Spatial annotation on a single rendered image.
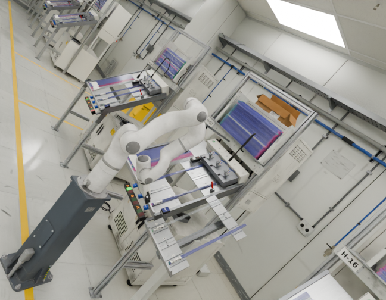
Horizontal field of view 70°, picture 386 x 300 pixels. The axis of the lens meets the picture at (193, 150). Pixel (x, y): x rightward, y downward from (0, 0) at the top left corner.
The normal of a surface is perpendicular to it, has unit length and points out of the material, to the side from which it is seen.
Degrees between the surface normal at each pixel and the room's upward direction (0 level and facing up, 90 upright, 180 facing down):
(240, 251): 90
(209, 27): 90
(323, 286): 44
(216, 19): 90
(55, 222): 90
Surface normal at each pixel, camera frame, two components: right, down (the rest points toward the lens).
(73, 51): 0.47, 0.57
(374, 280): -0.61, -0.35
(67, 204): -0.42, -0.14
